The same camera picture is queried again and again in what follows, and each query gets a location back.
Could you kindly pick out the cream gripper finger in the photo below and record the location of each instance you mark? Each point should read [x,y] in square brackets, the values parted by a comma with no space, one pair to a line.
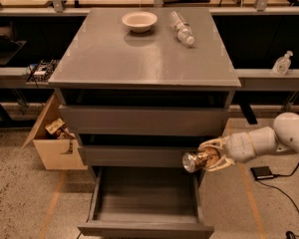
[224,162]
[217,143]

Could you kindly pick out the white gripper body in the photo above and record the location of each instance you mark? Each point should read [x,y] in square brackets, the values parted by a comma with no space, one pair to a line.
[239,146]

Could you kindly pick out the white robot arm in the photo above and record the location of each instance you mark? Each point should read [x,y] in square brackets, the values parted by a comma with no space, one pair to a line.
[279,139]

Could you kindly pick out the grey drawer cabinet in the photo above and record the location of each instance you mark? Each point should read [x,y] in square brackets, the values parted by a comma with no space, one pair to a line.
[107,65]

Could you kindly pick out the grey bottom drawer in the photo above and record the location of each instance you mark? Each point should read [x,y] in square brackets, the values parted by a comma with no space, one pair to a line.
[145,202]

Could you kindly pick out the grey drawer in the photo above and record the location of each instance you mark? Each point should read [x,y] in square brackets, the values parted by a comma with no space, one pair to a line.
[145,121]
[145,202]
[132,156]

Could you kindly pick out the grey middle drawer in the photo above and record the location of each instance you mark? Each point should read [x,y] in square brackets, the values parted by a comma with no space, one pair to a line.
[132,156]

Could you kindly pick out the grey top drawer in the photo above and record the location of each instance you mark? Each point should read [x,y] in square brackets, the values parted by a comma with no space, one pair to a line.
[145,121]

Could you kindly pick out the black foot pedal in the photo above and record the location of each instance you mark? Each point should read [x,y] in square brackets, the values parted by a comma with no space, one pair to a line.
[261,172]

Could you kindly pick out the clear plastic water bottle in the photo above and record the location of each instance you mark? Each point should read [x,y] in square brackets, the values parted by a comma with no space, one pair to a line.
[181,28]

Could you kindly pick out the white paper bowl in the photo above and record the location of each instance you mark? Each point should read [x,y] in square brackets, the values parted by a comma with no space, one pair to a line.
[139,22]

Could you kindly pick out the cardboard box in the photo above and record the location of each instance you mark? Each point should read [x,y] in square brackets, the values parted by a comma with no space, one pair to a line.
[56,152]

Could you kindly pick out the snack package in box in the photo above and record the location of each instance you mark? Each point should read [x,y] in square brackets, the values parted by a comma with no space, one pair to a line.
[54,126]

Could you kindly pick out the black white notebook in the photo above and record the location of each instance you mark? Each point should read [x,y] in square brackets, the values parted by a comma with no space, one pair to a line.
[42,71]

